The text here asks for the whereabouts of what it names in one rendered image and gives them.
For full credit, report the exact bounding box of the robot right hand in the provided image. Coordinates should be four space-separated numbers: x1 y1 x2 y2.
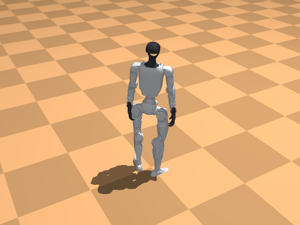
168 107 176 127

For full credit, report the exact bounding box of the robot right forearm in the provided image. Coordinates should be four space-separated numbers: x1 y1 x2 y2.
168 87 177 111

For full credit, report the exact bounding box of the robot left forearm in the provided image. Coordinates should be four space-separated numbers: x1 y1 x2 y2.
127 82 135 105

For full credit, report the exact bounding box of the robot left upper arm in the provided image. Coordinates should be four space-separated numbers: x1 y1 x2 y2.
129 62 141 89

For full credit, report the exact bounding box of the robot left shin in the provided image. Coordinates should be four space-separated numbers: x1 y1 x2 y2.
134 134 143 165

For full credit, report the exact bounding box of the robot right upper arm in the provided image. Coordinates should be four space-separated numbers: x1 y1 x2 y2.
163 66 174 94

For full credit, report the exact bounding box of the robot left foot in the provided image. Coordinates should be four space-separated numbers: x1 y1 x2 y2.
134 155 143 172

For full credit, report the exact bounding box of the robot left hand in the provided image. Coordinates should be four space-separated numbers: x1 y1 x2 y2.
127 102 134 120

